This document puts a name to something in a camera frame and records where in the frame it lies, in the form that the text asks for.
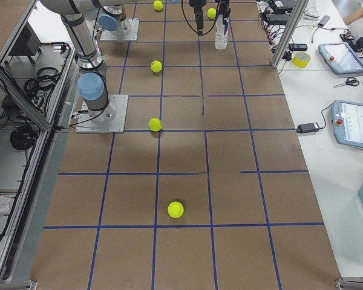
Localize black power adapter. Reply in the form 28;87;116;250
296;122;321;134

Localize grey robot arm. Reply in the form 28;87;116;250
42;1;128;123
98;0;231;37

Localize clear tennis ball can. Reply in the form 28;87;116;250
215;11;229;50

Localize black handled scissors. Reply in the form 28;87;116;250
334;77;360;88

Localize tennis ball with black print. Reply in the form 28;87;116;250
150;60;163;73

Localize teach pendant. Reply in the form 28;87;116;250
331;100;363;148
318;42;363;75

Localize upper teach pendant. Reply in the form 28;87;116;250
318;42;363;75

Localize tennis ball front left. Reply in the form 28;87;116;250
153;0;163;11

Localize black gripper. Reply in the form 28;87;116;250
189;0;231;35

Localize coiled black cables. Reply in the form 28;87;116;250
10;125;39;151

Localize black phone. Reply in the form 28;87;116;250
288;43;308;51

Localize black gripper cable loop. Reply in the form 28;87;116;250
181;0;217;34

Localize aluminium frame post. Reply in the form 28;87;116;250
270;0;308;69

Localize tennis ball near gripper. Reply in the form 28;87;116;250
207;7;216;19

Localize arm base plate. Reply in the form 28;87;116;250
99;18;140;42
75;94;128;134

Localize lower teach pendant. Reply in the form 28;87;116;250
331;100;363;148

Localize tennis ball near base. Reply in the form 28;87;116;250
148;118;162;132

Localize yellow tape roll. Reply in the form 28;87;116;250
292;51;312;68

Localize tennis ball far right area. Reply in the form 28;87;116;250
167;201;185;219

